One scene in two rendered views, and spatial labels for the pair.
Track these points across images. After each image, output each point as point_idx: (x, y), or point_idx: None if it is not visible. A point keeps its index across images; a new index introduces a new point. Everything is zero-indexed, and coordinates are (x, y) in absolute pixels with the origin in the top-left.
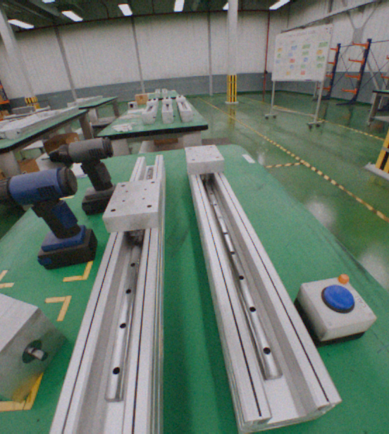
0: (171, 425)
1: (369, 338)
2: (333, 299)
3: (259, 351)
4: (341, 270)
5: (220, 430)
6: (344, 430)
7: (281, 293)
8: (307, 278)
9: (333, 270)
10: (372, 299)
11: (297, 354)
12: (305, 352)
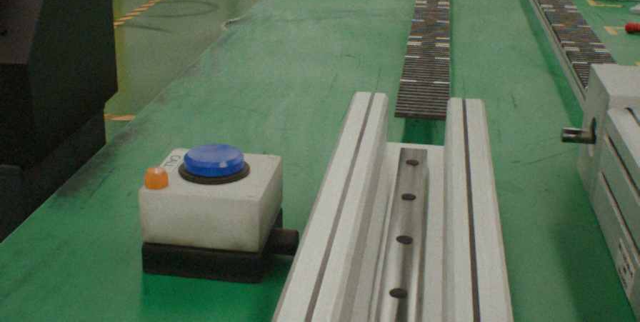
0: (582, 219)
1: None
2: (237, 151)
3: (425, 164)
4: (24, 307)
5: (502, 207)
6: (319, 180)
7: (348, 151)
8: (153, 316)
9: (43, 314)
10: (56, 248)
11: (381, 115)
12: (367, 113)
